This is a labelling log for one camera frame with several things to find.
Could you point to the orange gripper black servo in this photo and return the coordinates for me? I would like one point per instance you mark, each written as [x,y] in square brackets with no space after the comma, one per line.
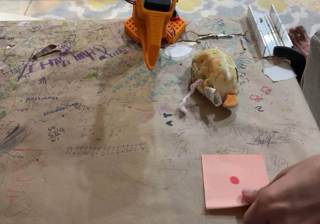
[157,0]

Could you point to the yellow plush turtle toy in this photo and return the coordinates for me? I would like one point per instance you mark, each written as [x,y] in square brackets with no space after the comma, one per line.
[215,69]

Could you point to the pink sticky note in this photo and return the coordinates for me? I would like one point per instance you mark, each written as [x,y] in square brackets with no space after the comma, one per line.
[225,166]

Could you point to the orange SO-100 robot arm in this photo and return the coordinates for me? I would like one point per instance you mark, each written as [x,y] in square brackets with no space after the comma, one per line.
[132,27]

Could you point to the small red round object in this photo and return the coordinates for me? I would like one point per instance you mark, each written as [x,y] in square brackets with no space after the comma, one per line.
[234,179]

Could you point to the person's bare hand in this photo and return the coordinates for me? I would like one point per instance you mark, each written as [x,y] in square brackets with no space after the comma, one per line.
[287,196]

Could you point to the patterned grey yellow rug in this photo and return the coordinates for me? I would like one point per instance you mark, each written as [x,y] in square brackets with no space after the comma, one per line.
[220,2]

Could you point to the torn brown paper flap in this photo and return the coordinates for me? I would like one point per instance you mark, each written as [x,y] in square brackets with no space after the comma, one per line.
[46,50]

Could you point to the scribbled brown paper table cover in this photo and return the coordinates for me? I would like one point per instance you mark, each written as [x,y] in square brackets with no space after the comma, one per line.
[100,134]

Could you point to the aluminium miter box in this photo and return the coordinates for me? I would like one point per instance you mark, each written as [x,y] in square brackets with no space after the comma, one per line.
[268,32]

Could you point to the white paper scrap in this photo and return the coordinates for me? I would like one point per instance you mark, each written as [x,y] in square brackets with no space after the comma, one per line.
[278,73]

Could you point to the black clamp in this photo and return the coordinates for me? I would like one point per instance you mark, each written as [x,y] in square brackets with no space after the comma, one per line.
[292,57]

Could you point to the grey upholstered chair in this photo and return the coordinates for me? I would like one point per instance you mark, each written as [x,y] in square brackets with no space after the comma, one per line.
[312,79]

